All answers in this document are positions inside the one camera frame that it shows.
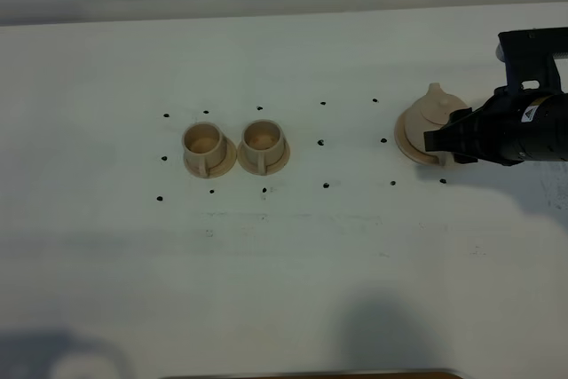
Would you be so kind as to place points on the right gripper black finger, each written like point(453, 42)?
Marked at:
point(457, 137)

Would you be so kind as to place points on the right beige teacup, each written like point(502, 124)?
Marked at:
point(263, 143)

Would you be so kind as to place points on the left beige teacup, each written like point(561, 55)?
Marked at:
point(205, 150)

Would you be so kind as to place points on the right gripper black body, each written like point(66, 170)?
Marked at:
point(526, 119)

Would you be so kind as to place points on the beige teacup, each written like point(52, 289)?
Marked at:
point(263, 143)
point(205, 150)

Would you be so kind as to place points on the beige teapot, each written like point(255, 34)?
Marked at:
point(428, 113)

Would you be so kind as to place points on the beige teapot saucer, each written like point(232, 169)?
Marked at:
point(408, 135)

